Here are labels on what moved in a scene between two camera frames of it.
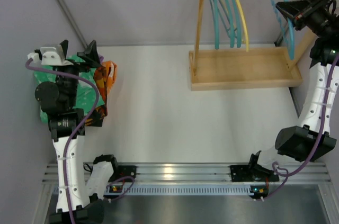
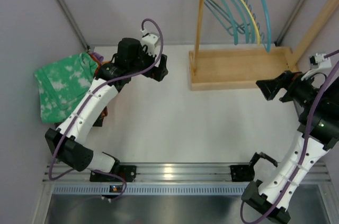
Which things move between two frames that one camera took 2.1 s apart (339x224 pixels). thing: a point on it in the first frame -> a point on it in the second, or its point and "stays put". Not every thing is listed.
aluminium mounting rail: (199, 172) stays put
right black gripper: (310, 12) -> (285, 86)
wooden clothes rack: (247, 67) stays put
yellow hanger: (244, 15) -> (241, 1)
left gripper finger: (90, 55) -> (161, 71)
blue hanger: (286, 25) -> (268, 48)
